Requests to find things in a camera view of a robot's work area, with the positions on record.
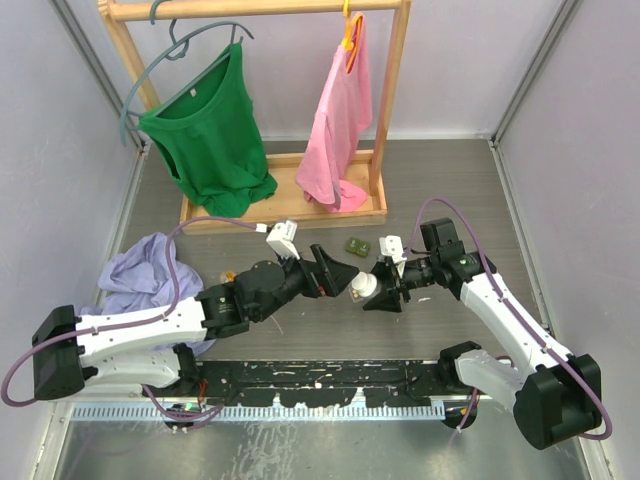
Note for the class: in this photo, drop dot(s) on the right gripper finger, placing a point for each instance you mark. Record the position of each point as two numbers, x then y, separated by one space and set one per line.
386 300
385 269

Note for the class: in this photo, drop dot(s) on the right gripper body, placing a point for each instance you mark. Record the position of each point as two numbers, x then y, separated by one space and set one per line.
418 273

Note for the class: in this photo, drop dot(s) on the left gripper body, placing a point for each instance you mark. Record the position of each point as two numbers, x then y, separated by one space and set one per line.
309 283

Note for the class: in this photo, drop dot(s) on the white pill bottle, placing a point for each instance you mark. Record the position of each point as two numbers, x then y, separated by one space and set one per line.
366 284

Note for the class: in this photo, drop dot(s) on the clear pill box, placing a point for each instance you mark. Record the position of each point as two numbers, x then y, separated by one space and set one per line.
354 295

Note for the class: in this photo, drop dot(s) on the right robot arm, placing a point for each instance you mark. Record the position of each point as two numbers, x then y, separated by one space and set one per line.
553 394

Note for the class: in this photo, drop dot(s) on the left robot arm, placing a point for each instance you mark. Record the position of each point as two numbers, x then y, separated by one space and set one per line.
148 347

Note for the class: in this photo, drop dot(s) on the clear bottle with orange pills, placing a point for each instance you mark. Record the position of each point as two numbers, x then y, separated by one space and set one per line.
227 276

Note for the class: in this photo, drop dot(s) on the green pill box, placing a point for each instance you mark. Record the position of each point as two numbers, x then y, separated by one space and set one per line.
358 247

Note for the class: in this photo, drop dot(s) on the wooden clothes rack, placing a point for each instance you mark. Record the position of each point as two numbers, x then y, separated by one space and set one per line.
288 201

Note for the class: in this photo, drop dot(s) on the pink t-shirt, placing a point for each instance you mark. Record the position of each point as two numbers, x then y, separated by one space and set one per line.
343 113

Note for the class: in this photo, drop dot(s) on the lavender cloth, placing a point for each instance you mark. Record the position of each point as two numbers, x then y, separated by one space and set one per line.
144 277

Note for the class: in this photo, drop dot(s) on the green t-shirt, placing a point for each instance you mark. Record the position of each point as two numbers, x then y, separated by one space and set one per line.
210 142

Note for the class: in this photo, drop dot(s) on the orange-yellow plastic hanger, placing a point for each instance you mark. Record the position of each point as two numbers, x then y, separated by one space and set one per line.
352 34

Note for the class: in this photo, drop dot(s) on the grey-blue plastic hanger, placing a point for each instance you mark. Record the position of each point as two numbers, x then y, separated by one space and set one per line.
176 51

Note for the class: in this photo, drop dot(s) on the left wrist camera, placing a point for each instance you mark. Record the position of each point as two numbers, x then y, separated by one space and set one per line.
280 238

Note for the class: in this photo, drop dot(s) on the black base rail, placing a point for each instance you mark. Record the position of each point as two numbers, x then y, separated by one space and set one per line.
394 386

